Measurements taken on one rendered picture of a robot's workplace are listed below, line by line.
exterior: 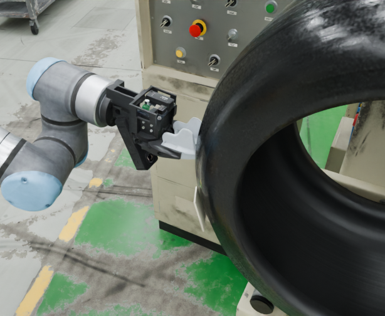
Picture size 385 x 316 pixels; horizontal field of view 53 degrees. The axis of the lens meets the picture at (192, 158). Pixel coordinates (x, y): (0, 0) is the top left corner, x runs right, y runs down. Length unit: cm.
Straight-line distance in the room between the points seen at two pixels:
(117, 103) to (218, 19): 67
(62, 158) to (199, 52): 74
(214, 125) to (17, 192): 38
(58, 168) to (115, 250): 127
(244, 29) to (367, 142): 56
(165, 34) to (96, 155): 130
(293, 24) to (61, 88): 45
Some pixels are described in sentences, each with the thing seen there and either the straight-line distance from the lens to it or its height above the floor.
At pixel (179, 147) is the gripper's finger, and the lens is 66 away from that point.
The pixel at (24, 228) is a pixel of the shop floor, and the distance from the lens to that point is 220.
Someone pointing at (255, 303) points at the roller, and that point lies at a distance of 75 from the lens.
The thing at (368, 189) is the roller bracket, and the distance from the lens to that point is 95.
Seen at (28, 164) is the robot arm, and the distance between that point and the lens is 72.
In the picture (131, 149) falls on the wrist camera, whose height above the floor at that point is 111.
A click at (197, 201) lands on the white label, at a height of 113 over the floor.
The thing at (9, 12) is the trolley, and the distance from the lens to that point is 449.
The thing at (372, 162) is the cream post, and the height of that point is 101.
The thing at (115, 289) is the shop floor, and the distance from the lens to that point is 185.
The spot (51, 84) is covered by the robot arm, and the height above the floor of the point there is 121.
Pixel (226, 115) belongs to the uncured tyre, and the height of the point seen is 130.
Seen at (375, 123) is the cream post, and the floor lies 110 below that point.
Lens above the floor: 155
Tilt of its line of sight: 40 degrees down
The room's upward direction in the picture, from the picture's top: straight up
